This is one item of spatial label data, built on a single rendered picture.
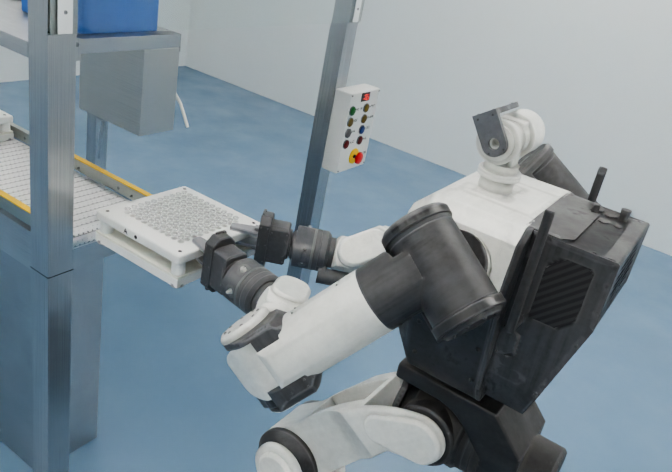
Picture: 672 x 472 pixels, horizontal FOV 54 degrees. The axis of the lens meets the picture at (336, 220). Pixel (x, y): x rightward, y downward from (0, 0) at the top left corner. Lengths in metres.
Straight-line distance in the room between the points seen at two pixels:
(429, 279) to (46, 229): 0.89
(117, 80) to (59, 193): 0.33
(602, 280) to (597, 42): 3.73
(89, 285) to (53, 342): 0.32
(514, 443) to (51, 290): 0.97
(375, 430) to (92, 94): 1.02
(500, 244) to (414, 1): 4.23
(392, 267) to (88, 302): 1.24
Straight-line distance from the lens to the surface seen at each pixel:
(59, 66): 1.35
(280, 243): 1.39
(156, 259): 1.37
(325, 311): 0.83
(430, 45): 4.99
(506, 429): 1.10
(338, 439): 1.31
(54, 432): 1.78
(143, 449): 2.22
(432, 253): 0.79
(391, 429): 1.17
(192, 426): 2.30
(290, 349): 0.85
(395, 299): 0.81
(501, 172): 0.99
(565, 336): 0.95
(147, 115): 1.60
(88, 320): 1.96
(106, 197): 1.79
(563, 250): 0.91
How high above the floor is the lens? 1.57
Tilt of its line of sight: 25 degrees down
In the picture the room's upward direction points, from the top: 11 degrees clockwise
